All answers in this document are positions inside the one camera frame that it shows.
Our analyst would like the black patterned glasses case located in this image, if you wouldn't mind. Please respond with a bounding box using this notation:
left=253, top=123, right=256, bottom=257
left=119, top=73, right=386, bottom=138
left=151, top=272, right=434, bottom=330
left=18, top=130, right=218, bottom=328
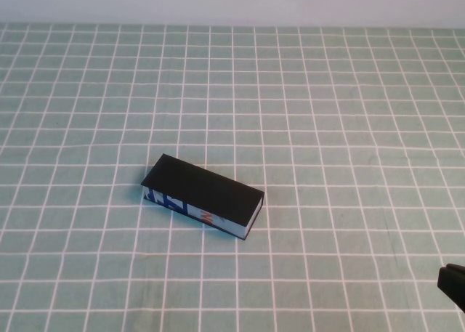
left=140, top=153, right=265, bottom=241

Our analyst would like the green checked tablecloth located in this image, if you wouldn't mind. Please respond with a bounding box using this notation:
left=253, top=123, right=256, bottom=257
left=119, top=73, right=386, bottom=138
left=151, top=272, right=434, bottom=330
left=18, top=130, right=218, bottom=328
left=0, top=22, right=465, bottom=332

